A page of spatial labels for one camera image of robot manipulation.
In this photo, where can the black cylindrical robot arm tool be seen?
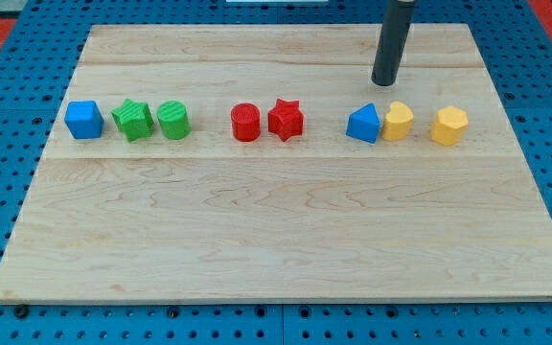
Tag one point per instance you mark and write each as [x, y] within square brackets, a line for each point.
[393, 35]

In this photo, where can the red star block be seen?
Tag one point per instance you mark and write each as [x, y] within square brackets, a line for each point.
[286, 119]

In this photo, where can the green star block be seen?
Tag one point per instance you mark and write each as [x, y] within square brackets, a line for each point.
[133, 119]

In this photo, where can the red cylinder block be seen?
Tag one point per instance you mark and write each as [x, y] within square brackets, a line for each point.
[246, 122]

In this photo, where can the light wooden board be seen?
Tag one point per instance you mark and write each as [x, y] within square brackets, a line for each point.
[322, 218]

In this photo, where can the blue triangle block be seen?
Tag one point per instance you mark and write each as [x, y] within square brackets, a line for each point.
[364, 124]

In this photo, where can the green cylinder block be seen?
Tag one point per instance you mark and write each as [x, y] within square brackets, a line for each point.
[173, 120]

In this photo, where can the yellow heart block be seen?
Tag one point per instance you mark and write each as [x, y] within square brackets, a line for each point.
[397, 122]

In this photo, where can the yellow hexagon block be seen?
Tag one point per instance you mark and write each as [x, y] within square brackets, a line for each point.
[449, 126]

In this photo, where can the blue cube block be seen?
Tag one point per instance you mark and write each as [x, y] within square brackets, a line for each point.
[84, 120]

